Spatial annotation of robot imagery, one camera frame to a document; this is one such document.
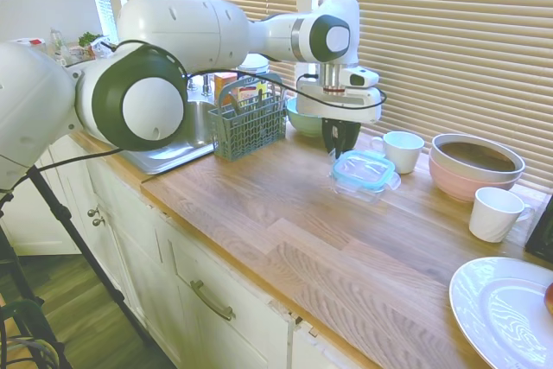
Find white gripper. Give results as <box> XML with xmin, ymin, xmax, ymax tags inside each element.
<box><xmin>296</xmin><ymin>74</ymin><xmax>383</xmax><ymax>157</ymax></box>

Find clear lid with teal rim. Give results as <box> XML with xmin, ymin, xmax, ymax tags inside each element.
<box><xmin>330</xmin><ymin>149</ymin><xmax>403</xmax><ymax>193</ymax></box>

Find yellow red food box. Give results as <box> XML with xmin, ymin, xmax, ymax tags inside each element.
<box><xmin>235</xmin><ymin>82</ymin><xmax>269</xmax><ymax>106</ymax></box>

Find white tub with lid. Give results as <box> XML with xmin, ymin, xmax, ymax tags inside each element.
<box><xmin>15</xmin><ymin>38</ymin><xmax>47</xmax><ymax>57</ymax></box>

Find teal ceramic bowl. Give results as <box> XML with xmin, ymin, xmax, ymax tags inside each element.
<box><xmin>286</xmin><ymin>97</ymin><xmax>326</xmax><ymax>138</ymax></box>

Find small white cup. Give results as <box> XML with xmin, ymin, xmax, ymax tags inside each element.
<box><xmin>370</xmin><ymin>130</ymin><xmax>426</xmax><ymax>175</ymax></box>

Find grey plastic cutlery basket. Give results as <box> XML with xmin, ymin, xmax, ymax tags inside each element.
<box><xmin>207</xmin><ymin>73</ymin><xmax>289</xmax><ymax>162</ymax></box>

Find white wipes canister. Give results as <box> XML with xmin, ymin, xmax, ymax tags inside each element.
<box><xmin>237</xmin><ymin>52</ymin><xmax>270</xmax><ymax>76</ymax></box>

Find orange cardboard box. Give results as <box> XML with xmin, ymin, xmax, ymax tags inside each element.
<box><xmin>214</xmin><ymin>73</ymin><xmax>238</xmax><ymax>106</ymax></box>

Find pink bowl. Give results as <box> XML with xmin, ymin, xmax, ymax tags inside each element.
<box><xmin>429</xmin><ymin>150</ymin><xmax>524</xmax><ymax>203</ymax></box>

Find stainless steel double sink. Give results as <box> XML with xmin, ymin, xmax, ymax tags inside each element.
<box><xmin>116</xmin><ymin>99</ymin><xmax>217</xmax><ymax>175</ymax></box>

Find grey bowl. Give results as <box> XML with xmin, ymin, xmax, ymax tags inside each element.
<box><xmin>430</xmin><ymin>133</ymin><xmax>527</xmax><ymax>183</ymax></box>

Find wide beige window blind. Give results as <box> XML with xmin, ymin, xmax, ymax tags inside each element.
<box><xmin>317</xmin><ymin>0</ymin><xmax>553</xmax><ymax>194</ymax></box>

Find white ribbed mug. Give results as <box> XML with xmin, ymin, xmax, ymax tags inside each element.
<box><xmin>468</xmin><ymin>187</ymin><xmax>536</xmax><ymax>244</ymax></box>

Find white kitchen cabinet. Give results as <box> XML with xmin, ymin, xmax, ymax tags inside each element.
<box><xmin>0</xmin><ymin>133</ymin><xmax>377</xmax><ymax>369</ymax></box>

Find black appliance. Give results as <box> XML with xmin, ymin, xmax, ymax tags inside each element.
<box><xmin>524</xmin><ymin>194</ymin><xmax>553</xmax><ymax>264</ymax></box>

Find large white plate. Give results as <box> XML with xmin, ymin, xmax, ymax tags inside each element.
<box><xmin>448</xmin><ymin>256</ymin><xmax>553</xmax><ymax>369</ymax></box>

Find green herbs in bag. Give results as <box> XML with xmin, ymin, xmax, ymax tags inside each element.
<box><xmin>77</xmin><ymin>31</ymin><xmax>118</xmax><ymax>60</ymax></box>

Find glass bottle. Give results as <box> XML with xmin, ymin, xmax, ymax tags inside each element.
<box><xmin>49</xmin><ymin>28</ymin><xmax>73</xmax><ymax>66</ymax></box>

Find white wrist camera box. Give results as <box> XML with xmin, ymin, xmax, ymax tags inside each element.
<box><xmin>345</xmin><ymin>67</ymin><xmax>381</xmax><ymax>91</ymax></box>

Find brushed metal drawer handle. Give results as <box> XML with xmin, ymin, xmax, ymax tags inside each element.
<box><xmin>189</xmin><ymin>280</ymin><xmax>237</xmax><ymax>322</ymax></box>

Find black camera tripod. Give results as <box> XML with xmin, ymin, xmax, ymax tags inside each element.
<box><xmin>0</xmin><ymin>165</ymin><xmax>153</xmax><ymax>369</ymax></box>

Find green metal frame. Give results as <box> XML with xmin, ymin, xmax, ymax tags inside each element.
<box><xmin>0</xmin><ymin>297</ymin><xmax>66</xmax><ymax>369</ymax></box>

